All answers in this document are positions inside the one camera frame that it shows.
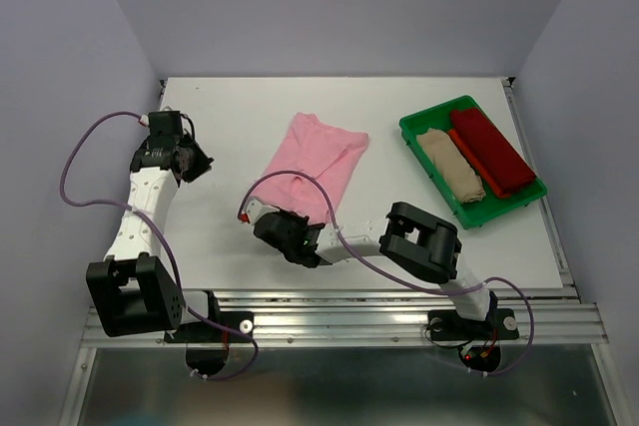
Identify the pink t-shirt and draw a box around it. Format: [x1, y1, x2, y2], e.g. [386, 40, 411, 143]
[254, 113, 369, 224]

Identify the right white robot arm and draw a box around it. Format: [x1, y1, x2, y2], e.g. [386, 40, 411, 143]
[244, 198, 496, 336]

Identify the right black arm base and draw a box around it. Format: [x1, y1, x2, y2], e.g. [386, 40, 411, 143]
[425, 308, 520, 376]

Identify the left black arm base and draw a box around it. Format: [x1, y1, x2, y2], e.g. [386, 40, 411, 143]
[164, 290, 260, 382]

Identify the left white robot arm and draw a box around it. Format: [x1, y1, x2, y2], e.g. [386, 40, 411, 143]
[86, 110, 213, 337]

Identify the rolled beige t-shirt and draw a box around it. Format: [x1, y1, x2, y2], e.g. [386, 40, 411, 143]
[416, 129, 486, 204]

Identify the green plastic tray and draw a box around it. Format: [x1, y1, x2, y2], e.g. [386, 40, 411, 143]
[399, 96, 547, 229]

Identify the rolled red t-shirt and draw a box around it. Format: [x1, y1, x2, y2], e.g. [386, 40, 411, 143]
[449, 108, 537, 199]

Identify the aluminium rail frame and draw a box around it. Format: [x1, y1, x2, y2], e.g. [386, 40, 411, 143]
[64, 77, 621, 425]

